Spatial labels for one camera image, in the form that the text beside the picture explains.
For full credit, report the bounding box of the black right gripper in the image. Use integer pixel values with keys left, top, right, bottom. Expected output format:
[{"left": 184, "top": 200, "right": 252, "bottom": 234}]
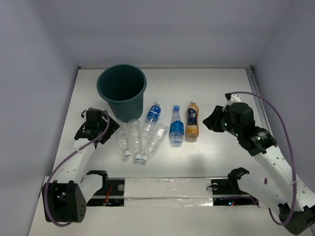
[{"left": 202, "top": 105, "right": 241, "bottom": 137}]

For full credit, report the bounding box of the orange juice bottle white cap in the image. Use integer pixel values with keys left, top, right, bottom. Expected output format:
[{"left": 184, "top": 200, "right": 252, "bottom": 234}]
[{"left": 185, "top": 101, "right": 199, "bottom": 142}]

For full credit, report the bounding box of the clear bottle blue cap label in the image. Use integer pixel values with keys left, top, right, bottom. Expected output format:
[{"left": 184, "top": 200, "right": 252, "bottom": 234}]
[{"left": 169, "top": 106, "right": 184, "bottom": 147}]

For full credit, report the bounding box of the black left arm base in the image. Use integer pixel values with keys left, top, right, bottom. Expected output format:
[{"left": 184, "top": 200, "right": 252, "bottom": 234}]
[{"left": 87, "top": 178, "right": 125, "bottom": 207}]

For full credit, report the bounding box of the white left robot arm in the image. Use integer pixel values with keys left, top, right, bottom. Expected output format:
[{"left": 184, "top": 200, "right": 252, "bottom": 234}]
[{"left": 42, "top": 107, "right": 120, "bottom": 227}]

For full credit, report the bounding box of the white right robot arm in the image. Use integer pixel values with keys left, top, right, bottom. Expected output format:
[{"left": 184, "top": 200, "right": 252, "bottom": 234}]
[{"left": 203, "top": 102, "right": 315, "bottom": 236}]

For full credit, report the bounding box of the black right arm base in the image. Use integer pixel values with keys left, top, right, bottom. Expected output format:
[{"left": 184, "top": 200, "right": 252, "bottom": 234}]
[{"left": 207, "top": 167, "right": 259, "bottom": 207}]

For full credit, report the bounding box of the dark green plastic bin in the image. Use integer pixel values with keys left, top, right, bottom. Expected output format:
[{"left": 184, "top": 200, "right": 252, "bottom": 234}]
[{"left": 96, "top": 64, "right": 147, "bottom": 122}]

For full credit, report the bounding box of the clear bottle dark blue label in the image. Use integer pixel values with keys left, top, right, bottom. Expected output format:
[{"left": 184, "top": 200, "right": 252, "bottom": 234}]
[{"left": 142, "top": 101, "right": 161, "bottom": 138}]

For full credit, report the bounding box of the silver foil tape strip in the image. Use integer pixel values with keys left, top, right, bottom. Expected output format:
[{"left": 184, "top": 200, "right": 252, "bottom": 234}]
[{"left": 124, "top": 178, "right": 213, "bottom": 207}]

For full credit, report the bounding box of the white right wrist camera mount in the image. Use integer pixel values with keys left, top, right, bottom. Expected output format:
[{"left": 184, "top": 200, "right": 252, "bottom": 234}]
[{"left": 225, "top": 93, "right": 241, "bottom": 107}]

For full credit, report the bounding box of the aluminium rail right edge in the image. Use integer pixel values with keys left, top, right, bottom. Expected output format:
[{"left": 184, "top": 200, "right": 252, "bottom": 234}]
[{"left": 245, "top": 66, "right": 272, "bottom": 134}]

